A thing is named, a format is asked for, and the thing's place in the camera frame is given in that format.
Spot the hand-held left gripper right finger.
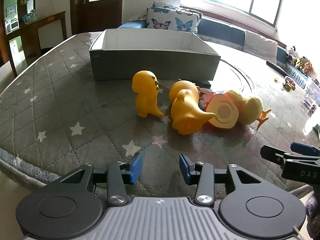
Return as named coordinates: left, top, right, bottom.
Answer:
left=179, top=154, right=275, bottom=207

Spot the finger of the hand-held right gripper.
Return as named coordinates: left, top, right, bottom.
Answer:
left=260, top=145, right=320, bottom=167
left=291, top=142, right=320, bottom=157

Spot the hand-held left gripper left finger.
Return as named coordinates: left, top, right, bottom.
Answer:
left=46, top=152, right=142, bottom=207

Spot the yellow plush duck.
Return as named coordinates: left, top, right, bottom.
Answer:
left=225, top=89, right=272, bottom=131

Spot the orange dinosaur toy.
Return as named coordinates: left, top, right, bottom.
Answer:
left=171, top=89, right=216, bottom=136
left=169, top=79, right=200, bottom=103
left=132, top=70, right=165, bottom=118

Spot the cream red-rimmed round toy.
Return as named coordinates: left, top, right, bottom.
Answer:
left=205, top=93, right=240, bottom=130

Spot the small white robot toy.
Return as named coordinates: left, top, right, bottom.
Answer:
left=198, top=89, right=212, bottom=108

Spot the grey cardboard box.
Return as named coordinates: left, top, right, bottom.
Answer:
left=89, top=29, right=221, bottom=81

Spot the person's right hand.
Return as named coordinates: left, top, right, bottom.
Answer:
left=305, top=184, right=320, bottom=239

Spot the clear plastic storage box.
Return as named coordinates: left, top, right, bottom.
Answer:
left=304, top=79, right=320, bottom=102

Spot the small pink toy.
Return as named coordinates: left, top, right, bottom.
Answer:
left=282, top=77, right=296, bottom=90

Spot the round glass inset cooktop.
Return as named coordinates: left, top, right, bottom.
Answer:
left=199, top=60, right=255, bottom=95

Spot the black remote control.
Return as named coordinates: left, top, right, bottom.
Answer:
left=266, top=60, right=289, bottom=77

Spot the black white plush toy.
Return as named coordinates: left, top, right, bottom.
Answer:
left=286, top=45, right=297, bottom=61

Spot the grey seat cushion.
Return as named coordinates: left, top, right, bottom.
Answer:
left=244, top=30, right=279, bottom=63

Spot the blue sofa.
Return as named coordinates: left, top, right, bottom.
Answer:
left=117, top=15, right=320, bottom=90

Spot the large butterfly print pillow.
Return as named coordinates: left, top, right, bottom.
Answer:
left=146, top=7, right=203, bottom=32

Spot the dark wooden door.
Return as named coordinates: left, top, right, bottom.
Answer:
left=71, top=0, right=124, bottom=37

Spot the small butterfly print pillow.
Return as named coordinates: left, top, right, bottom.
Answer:
left=152, top=1, right=180, bottom=9

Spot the dark wooden desk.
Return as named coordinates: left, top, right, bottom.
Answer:
left=19, top=11, right=67, bottom=58

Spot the clear glassware set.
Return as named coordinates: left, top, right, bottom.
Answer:
left=22, top=9, right=38, bottom=24

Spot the white microwave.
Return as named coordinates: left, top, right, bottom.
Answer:
left=5, top=20, right=19, bottom=33

